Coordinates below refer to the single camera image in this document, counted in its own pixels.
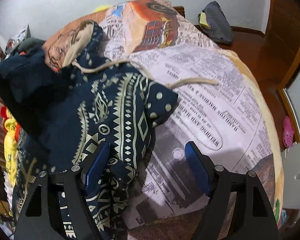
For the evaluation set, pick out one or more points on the pink rubber clog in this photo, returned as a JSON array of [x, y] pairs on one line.
[[288, 132]]

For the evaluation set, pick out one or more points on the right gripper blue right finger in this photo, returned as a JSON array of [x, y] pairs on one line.
[[253, 217]]

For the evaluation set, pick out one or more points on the newspaper print bed blanket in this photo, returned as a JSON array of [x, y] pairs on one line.
[[230, 122]]

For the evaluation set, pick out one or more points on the pile of clutter clothes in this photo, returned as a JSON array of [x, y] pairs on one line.
[[22, 42]]

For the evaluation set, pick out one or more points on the yellow foam bed headrest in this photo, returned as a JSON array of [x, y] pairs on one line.
[[102, 7]]

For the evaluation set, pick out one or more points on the red plush garment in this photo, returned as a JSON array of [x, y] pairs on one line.
[[5, 114]]

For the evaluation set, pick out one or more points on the navy patterned hooded garment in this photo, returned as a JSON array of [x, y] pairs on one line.
[[65, 114]]

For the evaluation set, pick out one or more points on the yellow cartoon blanket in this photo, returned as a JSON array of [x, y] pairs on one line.
[[10, 150]]

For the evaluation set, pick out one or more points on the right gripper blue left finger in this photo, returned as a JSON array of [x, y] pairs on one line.
[[41, 218]]

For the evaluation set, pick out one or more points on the white sliding closet door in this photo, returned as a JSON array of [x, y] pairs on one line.
[[291, 155]]

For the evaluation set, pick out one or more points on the dark blue bag on floor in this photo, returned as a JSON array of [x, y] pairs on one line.
[[214, 24]]

